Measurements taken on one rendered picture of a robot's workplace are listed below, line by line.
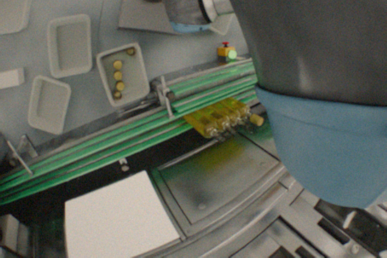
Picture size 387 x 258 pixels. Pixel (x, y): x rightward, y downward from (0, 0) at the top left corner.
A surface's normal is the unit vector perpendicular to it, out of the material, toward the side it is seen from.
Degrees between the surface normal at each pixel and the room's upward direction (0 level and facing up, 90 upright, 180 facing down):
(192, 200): 90
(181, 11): 50
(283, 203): 90
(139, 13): 1
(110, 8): 0
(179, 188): 90
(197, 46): 0
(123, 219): 90
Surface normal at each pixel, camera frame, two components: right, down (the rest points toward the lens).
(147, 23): 0.51, 0.40
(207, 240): -0.13, -0.85
